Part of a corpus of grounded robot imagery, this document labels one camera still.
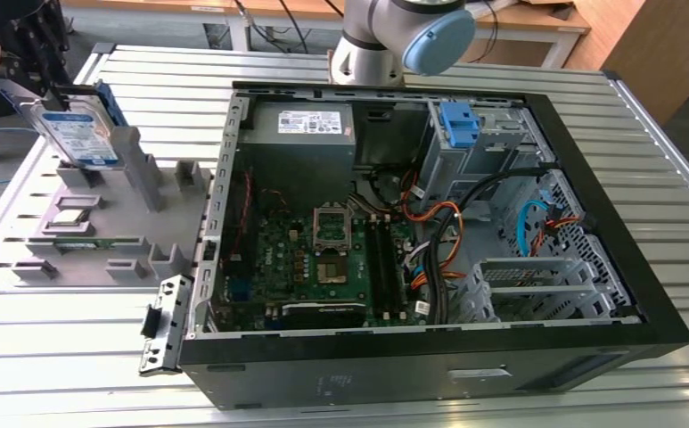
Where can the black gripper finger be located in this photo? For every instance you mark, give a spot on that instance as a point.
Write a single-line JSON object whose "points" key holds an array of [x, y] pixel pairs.
{"points": [[23, 71], [62, 40]]}

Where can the hard disk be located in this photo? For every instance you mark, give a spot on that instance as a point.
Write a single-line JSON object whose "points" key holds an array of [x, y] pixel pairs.
{"points": [[79, 138]]}

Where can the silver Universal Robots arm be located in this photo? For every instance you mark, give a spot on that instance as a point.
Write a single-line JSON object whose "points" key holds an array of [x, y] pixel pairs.
{"points": [[374, 44]]}

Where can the metal disk bay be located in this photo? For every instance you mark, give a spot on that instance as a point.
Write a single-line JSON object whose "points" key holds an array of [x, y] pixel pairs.
{"points": [[534, 290]]}

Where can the long wooden desk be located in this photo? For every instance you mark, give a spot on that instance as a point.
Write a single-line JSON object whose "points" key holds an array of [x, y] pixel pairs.
{"points": [[171, 3]]}

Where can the silver CPU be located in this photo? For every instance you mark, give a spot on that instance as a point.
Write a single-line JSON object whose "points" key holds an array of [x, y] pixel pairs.
{"points": [[67, 217]]}

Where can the grey parts rack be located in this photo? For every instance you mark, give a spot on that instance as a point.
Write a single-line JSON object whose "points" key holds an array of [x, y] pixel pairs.
{"points": [[123, 232]]}

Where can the green RAM stick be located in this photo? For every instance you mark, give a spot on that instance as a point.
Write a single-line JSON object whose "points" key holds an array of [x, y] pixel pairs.
{"points": [[82, 243]]}

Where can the grey power supply unit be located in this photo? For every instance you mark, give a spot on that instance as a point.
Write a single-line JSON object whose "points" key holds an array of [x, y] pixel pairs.
{"points": [[297, 134]]}

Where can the green motherboard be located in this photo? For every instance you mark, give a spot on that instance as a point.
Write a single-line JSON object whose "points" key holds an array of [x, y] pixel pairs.
{"points": [[285, 267]]}

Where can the CPU socket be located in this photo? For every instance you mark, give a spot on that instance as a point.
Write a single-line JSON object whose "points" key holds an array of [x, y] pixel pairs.
{"points": [[331, 272]]}

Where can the blue plastic bay latch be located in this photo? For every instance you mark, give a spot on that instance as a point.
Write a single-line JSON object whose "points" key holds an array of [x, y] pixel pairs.
{"points": [[460, 125]]}

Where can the black RAM slot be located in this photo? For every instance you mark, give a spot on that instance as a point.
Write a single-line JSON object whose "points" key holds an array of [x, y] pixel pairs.
{"points": [[394, 267], [375, 267]]}

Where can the black graphics card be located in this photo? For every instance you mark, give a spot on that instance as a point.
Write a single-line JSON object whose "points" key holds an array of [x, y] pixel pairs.
{"points": [[319, 312]]}

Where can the metal drive cage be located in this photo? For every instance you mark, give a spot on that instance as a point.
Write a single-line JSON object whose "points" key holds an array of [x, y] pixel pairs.
{"points": [[486, 151]]}

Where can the small wooden desk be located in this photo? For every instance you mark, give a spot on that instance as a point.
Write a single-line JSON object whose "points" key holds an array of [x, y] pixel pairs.
{"points": [[522, 49]]}

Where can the black open PC case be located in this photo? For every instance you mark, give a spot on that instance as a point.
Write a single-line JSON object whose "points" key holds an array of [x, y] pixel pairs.
{"points": [[379, 370]]}

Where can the metal expansion slot bracket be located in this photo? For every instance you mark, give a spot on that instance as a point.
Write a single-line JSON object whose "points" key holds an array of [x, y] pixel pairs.
{"points": [[169, 321]]}

